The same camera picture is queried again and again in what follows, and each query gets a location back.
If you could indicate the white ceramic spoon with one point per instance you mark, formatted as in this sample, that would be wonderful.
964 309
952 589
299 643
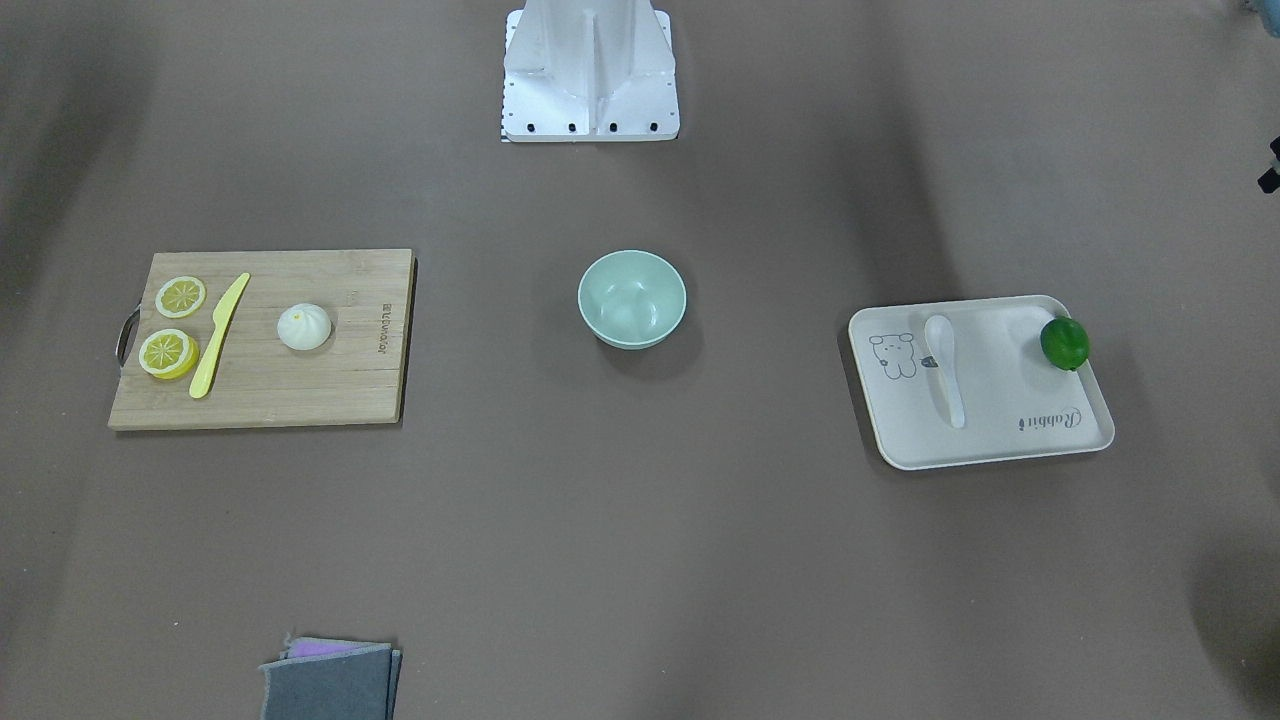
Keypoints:
941 339

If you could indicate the light green bowl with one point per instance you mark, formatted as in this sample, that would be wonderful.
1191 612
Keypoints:
632 299

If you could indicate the cream rabbit tray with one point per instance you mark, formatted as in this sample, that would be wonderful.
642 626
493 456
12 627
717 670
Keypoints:
1017 403

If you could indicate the bamboo cutting board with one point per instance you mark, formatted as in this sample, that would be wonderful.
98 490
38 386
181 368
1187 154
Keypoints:
356 377

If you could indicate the yellow plastic knife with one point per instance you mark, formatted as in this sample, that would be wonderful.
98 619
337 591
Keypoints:
222 316

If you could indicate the green lime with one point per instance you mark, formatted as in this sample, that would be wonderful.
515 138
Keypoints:
1065 343

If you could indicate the grey folded cloth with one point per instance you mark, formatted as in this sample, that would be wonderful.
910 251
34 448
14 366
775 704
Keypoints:
355 685

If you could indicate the purple cloth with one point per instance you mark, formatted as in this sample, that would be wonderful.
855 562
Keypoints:
302 647

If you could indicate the upper lemon slice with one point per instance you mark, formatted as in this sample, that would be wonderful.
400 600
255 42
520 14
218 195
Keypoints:
180 297

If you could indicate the lemon slice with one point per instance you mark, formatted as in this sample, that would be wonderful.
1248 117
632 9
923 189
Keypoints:
168 354
180 297

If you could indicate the lower lemon slice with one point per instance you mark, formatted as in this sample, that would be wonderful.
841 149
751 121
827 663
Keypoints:
168 354

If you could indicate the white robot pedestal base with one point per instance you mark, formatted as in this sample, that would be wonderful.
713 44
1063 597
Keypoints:
589 72

